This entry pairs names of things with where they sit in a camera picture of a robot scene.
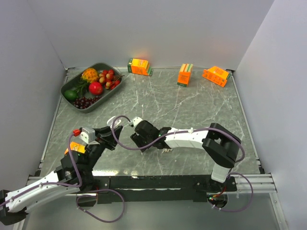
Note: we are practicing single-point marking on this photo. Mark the red lychee bunch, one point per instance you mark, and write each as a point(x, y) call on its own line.
point(109, 80)

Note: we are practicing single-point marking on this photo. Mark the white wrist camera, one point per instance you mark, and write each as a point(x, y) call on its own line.
point(135, 121)
point(86, 134)

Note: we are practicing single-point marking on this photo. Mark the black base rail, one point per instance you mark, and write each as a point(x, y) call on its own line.
point(156, 188)

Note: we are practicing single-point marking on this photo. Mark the orange pineapple toy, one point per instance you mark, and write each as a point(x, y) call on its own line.
point(90, 75)

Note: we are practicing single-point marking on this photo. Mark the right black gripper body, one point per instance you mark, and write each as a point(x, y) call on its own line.
point(139, 141)

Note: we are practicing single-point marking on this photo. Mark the orange sponge box front left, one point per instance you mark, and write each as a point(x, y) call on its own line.
point(74, 146)

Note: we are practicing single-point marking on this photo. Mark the dark grape bunch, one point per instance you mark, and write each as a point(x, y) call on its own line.
point(83, 103)

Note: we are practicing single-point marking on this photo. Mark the green lime toy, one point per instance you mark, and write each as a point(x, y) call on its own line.
point(71, 95)

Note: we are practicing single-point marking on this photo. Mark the orange sponge box back left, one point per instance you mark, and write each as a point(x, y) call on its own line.
point(139, 66)

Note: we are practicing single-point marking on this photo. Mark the white earbud charging case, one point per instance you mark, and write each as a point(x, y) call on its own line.
point(113, 122)

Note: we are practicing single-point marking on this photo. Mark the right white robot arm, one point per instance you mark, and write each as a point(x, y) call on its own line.
point(221, 145)

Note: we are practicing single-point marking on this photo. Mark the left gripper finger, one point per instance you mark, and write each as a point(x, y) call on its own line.
point(113, 136)
point(104, 132)

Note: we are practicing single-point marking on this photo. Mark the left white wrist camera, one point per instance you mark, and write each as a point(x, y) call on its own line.
point(86, 134)

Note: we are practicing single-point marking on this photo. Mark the orange sponge box back middle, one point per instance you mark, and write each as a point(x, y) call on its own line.
point(184, 75)

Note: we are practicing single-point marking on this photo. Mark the orange sponge box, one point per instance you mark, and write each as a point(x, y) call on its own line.
point(216, 75)
point(74, 146)
point(184, 75)
point(139, 66)

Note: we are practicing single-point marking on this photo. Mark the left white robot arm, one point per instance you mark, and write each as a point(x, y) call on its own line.
point(75, 174)

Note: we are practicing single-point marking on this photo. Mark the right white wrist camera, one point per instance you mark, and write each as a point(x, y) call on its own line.
point(135, 121)

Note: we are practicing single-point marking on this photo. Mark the red apple toy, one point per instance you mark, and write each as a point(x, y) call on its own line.
point(95, 88)

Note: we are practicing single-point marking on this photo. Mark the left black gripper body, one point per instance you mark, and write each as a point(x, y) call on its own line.
point(93, 153)

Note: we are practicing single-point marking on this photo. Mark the orange sponge box back right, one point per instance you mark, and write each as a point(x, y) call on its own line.
point(216, 75)

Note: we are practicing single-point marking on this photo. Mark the grey fruit tray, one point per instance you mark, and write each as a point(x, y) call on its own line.
point(82, 88)

